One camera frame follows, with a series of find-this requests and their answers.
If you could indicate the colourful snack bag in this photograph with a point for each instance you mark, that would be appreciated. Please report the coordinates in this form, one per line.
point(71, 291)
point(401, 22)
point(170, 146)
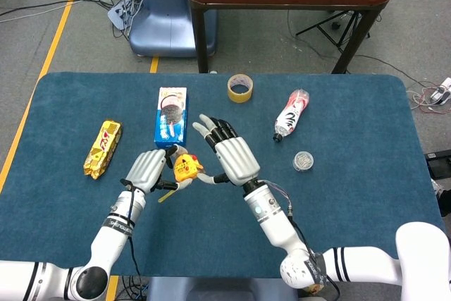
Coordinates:
point(313, 288)

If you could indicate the plastic bottle red white label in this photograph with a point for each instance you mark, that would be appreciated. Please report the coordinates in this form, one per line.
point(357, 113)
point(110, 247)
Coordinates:
point(290, 116)

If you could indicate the yellow foil snack packet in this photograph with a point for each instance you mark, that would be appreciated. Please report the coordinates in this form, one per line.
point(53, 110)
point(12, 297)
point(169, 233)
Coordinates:
point(103, 149)

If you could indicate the grey blue robot torso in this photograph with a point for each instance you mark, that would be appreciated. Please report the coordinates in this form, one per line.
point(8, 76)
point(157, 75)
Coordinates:
point(218, 288)

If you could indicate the black flat box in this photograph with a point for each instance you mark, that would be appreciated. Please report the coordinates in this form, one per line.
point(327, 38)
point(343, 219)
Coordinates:
point(438, 165)

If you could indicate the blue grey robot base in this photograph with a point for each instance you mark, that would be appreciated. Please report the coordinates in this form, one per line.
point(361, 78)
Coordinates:
point(162, 26)

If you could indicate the clear round clip container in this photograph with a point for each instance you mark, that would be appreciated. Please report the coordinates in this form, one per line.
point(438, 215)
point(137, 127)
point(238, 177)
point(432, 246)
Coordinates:
point(303, 161)

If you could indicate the black tripod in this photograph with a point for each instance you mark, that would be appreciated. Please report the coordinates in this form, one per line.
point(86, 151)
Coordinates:
point(334, 26)

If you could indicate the yellow tape measure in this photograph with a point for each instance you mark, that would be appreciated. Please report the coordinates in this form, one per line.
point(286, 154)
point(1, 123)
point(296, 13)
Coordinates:
point(185, 168)

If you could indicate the yellow packing tape roll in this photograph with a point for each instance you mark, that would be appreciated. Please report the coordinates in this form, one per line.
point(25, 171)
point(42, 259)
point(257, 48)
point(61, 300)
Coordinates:
point(240, 98)

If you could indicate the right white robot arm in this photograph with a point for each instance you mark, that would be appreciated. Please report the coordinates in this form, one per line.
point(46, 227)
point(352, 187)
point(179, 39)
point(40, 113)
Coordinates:
point(278, 223)

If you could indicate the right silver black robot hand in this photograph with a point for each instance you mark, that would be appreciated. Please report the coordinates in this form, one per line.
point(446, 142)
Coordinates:
point(236, 160)

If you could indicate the blue felt table cover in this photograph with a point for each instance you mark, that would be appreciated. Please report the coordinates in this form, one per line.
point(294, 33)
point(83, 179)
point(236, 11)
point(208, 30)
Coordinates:
point(211, 230)

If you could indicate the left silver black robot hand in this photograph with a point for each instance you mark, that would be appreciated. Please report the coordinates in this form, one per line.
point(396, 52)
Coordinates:
point(146, 168)

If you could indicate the white power strip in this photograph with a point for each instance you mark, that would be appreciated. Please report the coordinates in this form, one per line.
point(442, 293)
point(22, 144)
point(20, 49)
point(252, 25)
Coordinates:
point(118, 15)

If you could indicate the blue cookie box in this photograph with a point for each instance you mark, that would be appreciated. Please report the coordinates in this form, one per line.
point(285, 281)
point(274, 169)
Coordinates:
point(171, 117)

